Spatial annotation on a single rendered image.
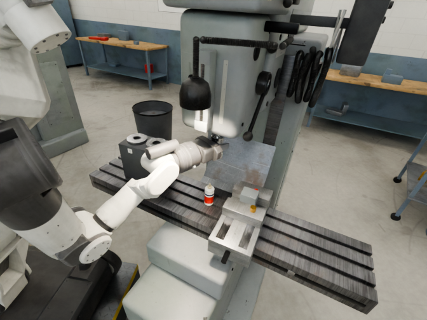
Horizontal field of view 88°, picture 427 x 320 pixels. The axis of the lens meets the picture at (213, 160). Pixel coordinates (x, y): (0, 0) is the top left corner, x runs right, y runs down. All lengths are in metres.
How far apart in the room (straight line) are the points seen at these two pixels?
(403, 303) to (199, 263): 1.69
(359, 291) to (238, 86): 0.73
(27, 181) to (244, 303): 1.37
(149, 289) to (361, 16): 1.13
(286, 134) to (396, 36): 3.95
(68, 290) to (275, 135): 1.15
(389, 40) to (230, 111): 4.40
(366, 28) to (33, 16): 0.76
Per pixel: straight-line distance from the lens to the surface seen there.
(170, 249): 0.95
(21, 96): 0.48
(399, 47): 4.93
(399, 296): 2.31
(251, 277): 1.66
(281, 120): 1.09
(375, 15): 0.84
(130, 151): 1.05
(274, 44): 0.50
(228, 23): 0.59
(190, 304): 0.98
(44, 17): 0.43
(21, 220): 0.47
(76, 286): 1.27
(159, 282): 1.03
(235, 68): 0.59
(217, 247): 0.80
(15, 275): 1.21
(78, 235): 0.59
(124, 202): 0.65
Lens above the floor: 1.63
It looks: 34 degrees down
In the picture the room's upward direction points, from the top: 4 degrees clockwise
